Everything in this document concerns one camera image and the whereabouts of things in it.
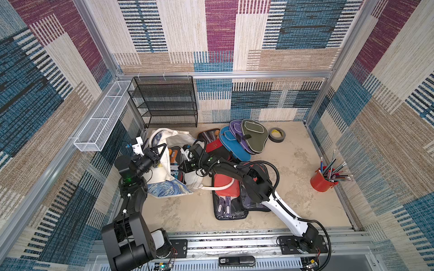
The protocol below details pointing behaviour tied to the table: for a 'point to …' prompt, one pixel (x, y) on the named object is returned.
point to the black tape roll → (276, 135)
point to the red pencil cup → (324, 179)
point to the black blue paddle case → (233, 145)
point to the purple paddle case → (235, 126)
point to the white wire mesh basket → (93, 133)
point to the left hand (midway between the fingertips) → (168, 146)
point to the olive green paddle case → (259, 134)
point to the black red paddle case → (213, 146)
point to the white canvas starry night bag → (167, 180)
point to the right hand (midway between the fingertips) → (182, 168)
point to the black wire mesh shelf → (165, 101)
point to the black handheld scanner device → (237, 261)
